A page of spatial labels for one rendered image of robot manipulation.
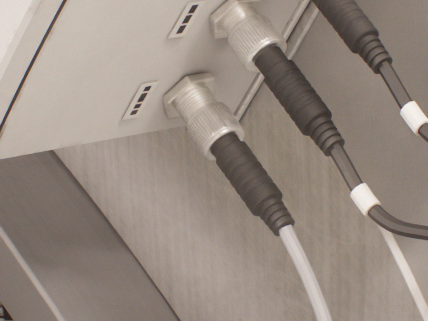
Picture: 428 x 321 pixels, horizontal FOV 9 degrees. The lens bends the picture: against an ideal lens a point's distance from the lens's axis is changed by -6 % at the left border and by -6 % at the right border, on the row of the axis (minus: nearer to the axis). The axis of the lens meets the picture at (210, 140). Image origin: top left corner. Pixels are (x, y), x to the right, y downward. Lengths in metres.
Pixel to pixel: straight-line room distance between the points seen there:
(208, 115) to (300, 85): 0.04
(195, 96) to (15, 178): 0.12
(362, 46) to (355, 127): 0.07
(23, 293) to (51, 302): 0.02
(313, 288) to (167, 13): 0.10
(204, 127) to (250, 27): 0.04
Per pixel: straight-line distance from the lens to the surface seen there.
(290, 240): 0.82
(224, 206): 0.90
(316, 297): 0.82
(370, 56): 0.78
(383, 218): 0.79
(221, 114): 0.84
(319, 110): 0.80
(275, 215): 0.82
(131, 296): 0.92
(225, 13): 0.82
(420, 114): 0.77
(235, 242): 0.89
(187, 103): 0.84
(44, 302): 0.91
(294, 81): 0.81
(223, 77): 0.86
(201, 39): 0.83
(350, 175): 0.80
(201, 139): 0.84
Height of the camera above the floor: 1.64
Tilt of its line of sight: 8 degrees down
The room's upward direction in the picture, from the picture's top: 3 degrees counter-clockwise
